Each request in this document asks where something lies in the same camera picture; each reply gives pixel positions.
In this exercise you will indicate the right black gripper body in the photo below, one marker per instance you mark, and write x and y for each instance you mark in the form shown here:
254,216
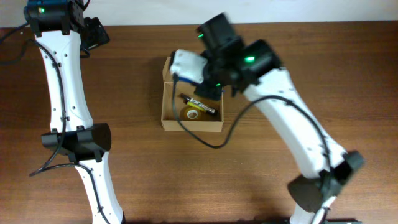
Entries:
212,84

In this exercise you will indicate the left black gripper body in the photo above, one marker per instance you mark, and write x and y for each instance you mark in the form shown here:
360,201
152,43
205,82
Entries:
94,34

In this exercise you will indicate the white marker black cap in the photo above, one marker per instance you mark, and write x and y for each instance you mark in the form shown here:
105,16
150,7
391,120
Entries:
210,110

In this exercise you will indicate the yellow highlighter marker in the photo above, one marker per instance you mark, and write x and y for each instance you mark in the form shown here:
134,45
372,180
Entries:
189,103

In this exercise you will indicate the yellow transparent tape roll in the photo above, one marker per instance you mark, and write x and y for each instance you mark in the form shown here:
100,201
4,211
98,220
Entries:
191,114

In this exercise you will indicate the brown cardboard box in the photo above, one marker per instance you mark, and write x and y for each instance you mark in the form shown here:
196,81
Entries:
205,122

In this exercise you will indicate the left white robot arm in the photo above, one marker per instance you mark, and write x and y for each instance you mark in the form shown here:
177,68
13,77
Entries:
64,37

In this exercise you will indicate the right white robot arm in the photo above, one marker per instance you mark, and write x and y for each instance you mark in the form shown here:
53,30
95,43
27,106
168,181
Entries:
257,72

